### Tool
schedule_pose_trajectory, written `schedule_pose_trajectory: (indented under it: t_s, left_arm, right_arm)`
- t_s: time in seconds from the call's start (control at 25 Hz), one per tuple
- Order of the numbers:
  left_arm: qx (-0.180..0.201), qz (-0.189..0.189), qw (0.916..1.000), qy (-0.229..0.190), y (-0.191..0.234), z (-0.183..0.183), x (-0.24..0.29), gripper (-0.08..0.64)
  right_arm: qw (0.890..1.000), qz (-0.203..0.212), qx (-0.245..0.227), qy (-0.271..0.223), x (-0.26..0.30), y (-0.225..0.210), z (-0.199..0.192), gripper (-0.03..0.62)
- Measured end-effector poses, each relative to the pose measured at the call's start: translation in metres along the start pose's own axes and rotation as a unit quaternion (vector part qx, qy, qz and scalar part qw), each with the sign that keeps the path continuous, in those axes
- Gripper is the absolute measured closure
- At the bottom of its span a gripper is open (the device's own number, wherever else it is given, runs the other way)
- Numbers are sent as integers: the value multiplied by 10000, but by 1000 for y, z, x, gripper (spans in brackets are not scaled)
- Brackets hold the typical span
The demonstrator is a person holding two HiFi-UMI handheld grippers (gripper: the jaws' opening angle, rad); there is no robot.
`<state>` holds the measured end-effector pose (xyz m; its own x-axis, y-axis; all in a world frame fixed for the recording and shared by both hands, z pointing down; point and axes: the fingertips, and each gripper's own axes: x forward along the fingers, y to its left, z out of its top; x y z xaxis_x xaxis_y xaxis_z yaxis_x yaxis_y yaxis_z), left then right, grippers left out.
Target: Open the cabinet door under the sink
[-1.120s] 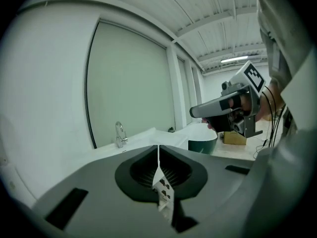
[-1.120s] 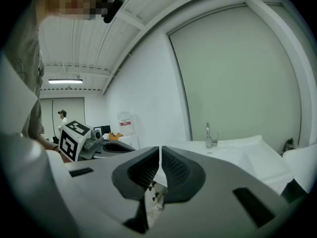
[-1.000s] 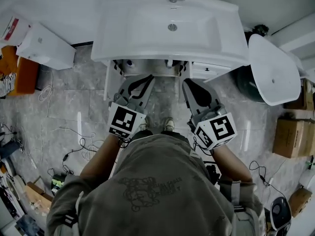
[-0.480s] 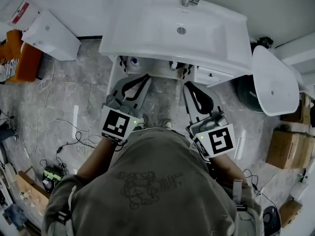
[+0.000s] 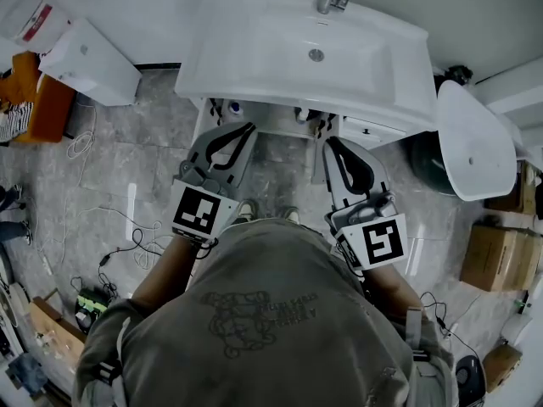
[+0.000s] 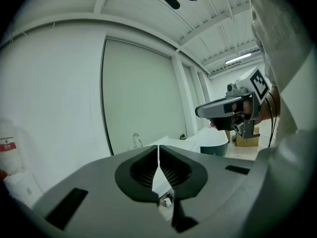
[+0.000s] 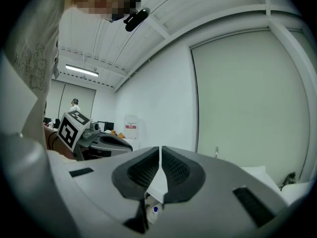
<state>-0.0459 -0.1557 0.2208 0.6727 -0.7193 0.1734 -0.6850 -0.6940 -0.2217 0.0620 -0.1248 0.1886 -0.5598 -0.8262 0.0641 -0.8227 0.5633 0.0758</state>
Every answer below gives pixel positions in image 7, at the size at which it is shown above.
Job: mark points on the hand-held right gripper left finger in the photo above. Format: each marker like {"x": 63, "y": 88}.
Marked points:
{"x": 99, "y": 197}

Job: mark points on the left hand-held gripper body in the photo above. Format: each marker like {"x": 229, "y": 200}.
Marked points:
{"x": 70, "y": 130}

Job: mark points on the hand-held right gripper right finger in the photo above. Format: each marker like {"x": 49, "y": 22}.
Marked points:
{"x": 213, "y": 207}

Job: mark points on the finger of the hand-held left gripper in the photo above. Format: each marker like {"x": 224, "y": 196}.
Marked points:
{"x": 111, "y": 144}

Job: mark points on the person's left forearm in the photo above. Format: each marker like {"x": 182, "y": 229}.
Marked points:
{"x": 55, "y": 142}

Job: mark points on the orange object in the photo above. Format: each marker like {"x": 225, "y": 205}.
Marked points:
{"x": 118, "y": 134}

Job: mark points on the black computer monitor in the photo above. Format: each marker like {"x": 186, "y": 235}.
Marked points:
{"x": 106, "y": 126}

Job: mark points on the white sign with red label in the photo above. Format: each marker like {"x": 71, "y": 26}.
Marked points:
{"x": 132, "y": 126}

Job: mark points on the small white bottle blue cap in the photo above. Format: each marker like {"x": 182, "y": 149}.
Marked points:
{"x": 154, "y": 215}

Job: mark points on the long ceiling lamp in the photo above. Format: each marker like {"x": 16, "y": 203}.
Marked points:
{"x": 81, "y": 70}

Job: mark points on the small dark plant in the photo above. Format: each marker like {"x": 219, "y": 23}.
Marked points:
{"x": 289, "y": 178}

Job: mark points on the person's white printed shirt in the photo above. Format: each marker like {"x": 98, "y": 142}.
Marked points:
{"x": 29, "y": 58}

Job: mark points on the white cushion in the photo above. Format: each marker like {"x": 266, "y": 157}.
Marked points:
{"x": 296, "y": 191}

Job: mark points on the large white roller blind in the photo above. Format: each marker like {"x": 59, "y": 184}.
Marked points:
{"x": 250, "y": 95}

